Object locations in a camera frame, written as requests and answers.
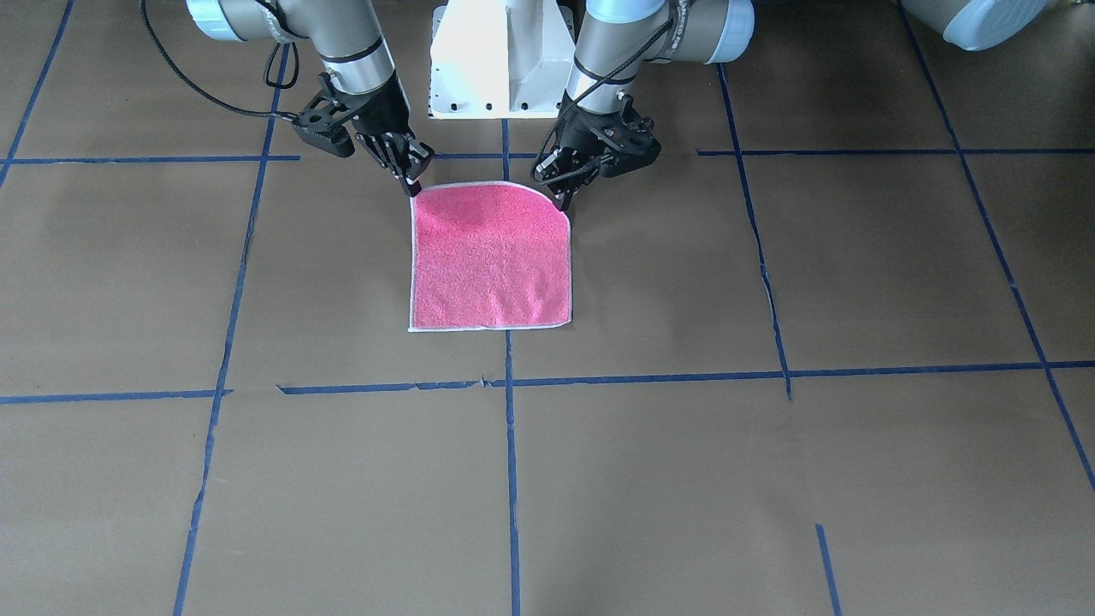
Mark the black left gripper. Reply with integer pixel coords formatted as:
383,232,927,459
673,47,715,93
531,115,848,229
533,94,662,213

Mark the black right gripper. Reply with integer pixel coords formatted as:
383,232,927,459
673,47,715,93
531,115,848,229
293,73,435,198

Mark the pink towel with grey trim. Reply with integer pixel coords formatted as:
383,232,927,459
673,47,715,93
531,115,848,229
408,181,572,332

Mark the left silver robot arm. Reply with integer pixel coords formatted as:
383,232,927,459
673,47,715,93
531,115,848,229
530,1,754,213

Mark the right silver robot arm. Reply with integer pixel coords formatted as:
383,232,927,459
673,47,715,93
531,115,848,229
186,1,435,198

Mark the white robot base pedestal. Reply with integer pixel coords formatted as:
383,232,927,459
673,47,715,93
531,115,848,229
428,1,576,120

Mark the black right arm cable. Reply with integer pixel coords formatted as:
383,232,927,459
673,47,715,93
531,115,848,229
139,0,326,121

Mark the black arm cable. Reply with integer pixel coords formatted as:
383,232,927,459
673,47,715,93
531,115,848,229
530,0,694,186
139,0,326,121

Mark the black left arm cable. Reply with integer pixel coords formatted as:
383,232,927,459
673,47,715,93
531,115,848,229
530,0,694,186

